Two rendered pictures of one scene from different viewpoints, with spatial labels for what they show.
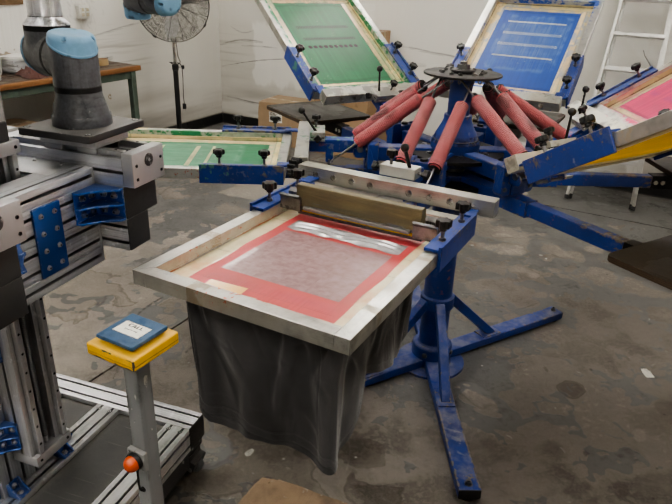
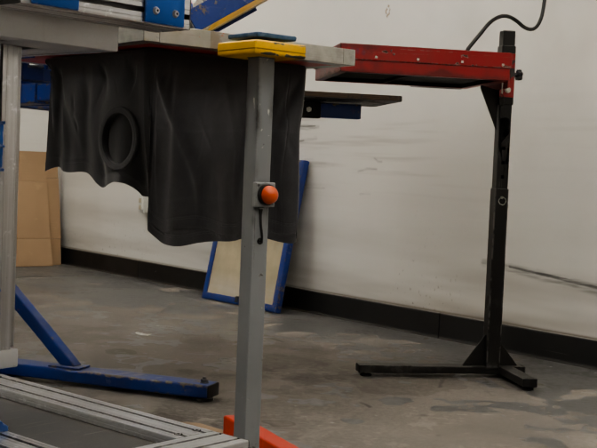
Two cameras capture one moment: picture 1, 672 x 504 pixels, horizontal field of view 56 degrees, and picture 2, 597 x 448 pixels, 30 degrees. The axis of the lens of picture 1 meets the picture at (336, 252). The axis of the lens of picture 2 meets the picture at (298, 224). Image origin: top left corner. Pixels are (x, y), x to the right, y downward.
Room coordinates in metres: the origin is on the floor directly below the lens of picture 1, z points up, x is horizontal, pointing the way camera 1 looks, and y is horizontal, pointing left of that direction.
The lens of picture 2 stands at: (0.15, 2.47, 0.71)
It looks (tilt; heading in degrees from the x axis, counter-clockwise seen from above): 3 degrees down; 292
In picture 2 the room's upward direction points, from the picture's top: 2 degrees clockwise
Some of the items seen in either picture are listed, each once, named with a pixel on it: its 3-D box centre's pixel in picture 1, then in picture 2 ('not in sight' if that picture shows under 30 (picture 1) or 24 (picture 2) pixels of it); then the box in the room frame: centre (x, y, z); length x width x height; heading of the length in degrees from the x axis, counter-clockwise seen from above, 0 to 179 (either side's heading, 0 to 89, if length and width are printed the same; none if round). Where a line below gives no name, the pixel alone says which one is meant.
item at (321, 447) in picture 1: (260, 375); (226, 152); (1.28, 0.18, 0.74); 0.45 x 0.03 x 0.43; 62
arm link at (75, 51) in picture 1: (73, 57); not in sight; (1.65, 0.69, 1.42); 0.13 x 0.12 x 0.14; 47
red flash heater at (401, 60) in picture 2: not in sight; (413, 68); (1.26, -1.21, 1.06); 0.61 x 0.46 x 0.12; 32
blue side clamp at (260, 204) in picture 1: (284, 201); not in sight; (1.88, 0.17, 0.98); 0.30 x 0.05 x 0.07; 152
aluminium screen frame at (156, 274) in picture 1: (322, 247); (161, 54); (1.54, 0.04, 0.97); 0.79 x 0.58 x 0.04; 152
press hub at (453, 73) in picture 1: (445, 226); not in sight; (2.47, -0.46, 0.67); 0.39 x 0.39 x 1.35
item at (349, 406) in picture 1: (377, 353); not in sight; (1.39, -0.12, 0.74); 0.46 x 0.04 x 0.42; 152
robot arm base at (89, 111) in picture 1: (80, 104); not in sight; (1.65, 0.68, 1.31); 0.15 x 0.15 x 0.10
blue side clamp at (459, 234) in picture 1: (451, 239); not in sight; (1.62, -0.32, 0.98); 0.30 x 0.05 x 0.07; 152
